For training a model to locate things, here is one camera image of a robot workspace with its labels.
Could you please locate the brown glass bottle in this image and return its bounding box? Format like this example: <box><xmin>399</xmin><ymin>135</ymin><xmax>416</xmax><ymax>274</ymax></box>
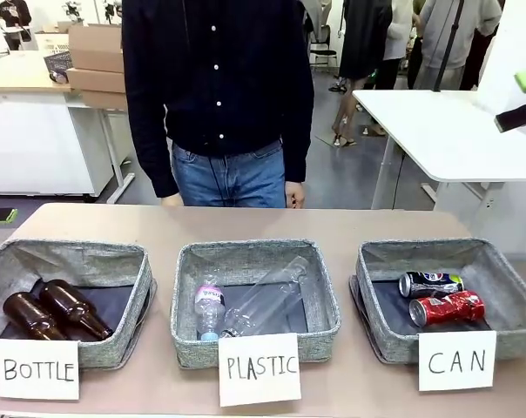
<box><xmin>37</xmin><ymin>279</ymin><xmax>115</xmax><ymax>343</ymax></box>
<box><xmin>2</xmin><ymin>291</ymin><xmax>69</xmax><ymax>342</ymax></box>

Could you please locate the dark blue Pepsi can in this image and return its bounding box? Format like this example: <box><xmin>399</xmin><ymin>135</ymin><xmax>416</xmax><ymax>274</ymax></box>
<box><xmin>397</xmin><ymin>270</ymin><xmax>466</xmax><ymax>300</ymax></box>

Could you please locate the crushed red soda can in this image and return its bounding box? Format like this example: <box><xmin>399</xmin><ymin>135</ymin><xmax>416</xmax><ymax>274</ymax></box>
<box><xmin>408</xmin><ymin>290</ymin><xmax>488</xmax><ymax>327</ymax></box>

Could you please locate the plastic bottle pink label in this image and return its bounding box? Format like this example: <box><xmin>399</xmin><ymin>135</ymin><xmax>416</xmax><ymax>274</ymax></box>
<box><xmin>194</xmin><ymin>280</ymin><xmax>227</xmax><ymax>342</ymax></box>

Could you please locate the clear plastic bottle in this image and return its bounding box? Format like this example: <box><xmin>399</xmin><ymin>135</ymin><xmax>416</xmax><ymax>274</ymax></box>
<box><xmin>220</xmin><ymin>255</ymin><xmax>312</xmax><ymax>339</ymax></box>

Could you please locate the person's left forearm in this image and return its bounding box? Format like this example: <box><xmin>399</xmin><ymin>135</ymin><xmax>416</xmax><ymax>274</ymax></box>
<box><xmin>280</xmin><ymin>86</ymin><xmax>315</xmax><ymax>185</ymax></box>

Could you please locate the person's right forearm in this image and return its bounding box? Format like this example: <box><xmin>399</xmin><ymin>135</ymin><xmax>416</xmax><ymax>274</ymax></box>
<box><xmin>127</xmin><ymin>95</ymin><xmax>180</xmax><ymax>199</ymax></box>

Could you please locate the grey fabric basket bottle label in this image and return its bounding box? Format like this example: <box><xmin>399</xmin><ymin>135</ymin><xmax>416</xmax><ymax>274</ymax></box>
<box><xmin>0</xmin><ymin>237</ymin><xmax>158</xmax><ymax>371</ymax></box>

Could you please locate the black mesh basket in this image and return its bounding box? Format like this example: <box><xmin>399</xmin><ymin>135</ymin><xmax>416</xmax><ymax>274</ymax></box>
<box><xmin>42</xmin><ymin>51</ymin><xmax>72</xmax><ymax>82</ymax></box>

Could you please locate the grey fabric basket can label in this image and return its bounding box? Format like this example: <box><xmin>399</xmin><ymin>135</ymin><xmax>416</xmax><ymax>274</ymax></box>
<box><xmin>348</xmin><ymin>237</ymin><xmax>526</xmax><ymax>366</ymax></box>

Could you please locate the white paper sign CAN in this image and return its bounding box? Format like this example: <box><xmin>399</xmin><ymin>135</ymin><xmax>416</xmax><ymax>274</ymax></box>
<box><xmin>417</xmin><ymin>330</ymin><xmax>498</xmax><ymax>392</ymax></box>

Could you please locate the grey fabric basket plastic label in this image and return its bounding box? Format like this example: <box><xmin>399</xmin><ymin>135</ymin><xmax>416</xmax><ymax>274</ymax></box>
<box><xmin>170</xmin><ymin>238</ymin><xmax>342</xmax><ymax>370</ymax></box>

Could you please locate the person's left hand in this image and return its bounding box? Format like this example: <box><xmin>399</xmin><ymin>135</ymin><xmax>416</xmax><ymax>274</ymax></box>
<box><xmin>285</xmin><ymin>181</ymin><xmax>307</xmax><ymax>211</ymax></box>

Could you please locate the background person grey hoodie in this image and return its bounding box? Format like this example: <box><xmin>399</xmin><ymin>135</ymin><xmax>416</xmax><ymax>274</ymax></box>
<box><xmin>413</xmin><ymin>0</ymin><xmax>503</xmax><ymax>91</ymax></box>

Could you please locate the black tripod pole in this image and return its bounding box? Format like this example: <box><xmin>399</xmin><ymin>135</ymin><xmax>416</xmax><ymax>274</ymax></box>
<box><xmin>434</xmin><ymin>0</ymin><xmax>466</xmax><ymax>92</ymax></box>

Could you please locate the white standing desk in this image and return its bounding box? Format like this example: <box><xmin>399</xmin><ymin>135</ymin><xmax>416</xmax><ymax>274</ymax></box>
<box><xmin>351</xmin><ymin>89</ymin><xmax>526</xmax><ymax>211</ymax></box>

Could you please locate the background person white shirt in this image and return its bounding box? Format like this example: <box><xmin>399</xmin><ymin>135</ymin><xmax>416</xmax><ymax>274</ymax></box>
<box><xmin>361</xmin><ymin>0</ymin><xmax>416</xmax><ymax>137</ymax></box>

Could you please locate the wooden top table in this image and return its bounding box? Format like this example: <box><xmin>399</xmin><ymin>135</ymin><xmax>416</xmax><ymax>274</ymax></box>
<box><xmin>0</xmin><ymin>49</ymin><xmax>84</xmax><ymax>95</ymax></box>

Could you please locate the white paper sign BOTTLE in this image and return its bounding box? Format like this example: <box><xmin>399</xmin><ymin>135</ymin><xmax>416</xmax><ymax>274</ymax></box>
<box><xmin>0</xmin><ymin>338</ymin><xmax>80</xmax><ymax>401</ymax></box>

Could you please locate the closed flat cardboard box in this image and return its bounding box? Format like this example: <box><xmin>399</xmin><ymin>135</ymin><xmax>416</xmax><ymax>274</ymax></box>
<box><xmin>65</xmin><ymin>67</ymin><xmax>127</xmax><ymax>94</ymax></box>
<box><xmin>80</xmin><ymin>89</ymin><xmax>129</xmax><ymax>111</ymax></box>

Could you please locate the background person black outfit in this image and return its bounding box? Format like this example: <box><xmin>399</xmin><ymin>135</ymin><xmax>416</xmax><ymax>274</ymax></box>
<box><xmin>331</xmin><ymin>0</ymin><xmax>394</xmax><ymax>148</ymax></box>

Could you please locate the white plastic crate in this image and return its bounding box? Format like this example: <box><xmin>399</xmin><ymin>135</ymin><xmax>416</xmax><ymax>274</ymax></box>
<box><xmin>37</xmin><ymin>34</ymin><xmax>71</xmax><ymax>53</ymax></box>

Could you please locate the open cardboard box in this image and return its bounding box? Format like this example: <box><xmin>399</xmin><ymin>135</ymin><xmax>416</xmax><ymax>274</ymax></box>
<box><xmin>67</xmin><ymin>23</ymin><xmax>125</xmax><ymax>74</ymax></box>

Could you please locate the background person black jacket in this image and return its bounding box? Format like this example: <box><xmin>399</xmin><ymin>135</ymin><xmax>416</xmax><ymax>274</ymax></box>
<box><xmin>0</xmin><ymin>0</ymin><xmax>33</xmax><ymax>51</ymax></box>

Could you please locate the black office chair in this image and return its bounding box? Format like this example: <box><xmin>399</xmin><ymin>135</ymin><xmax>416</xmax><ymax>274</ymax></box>
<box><xmin>309</xmin><ymin>24</ymin><xmax>339</xmax><ymax>71</ymax></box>

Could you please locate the person in dark shirt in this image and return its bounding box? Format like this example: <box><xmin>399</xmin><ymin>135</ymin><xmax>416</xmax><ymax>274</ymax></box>
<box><xmin>120</xmin><ymin>0</ymin><xmax>315</xmax><ymax>208</ymax></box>

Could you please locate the white paper sign PLASTIC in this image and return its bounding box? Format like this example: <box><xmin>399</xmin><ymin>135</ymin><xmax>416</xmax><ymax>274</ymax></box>
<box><xmin>218</xmin><ymin>333</ymin><xmax>302</xmax><ymax>408</ymax></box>

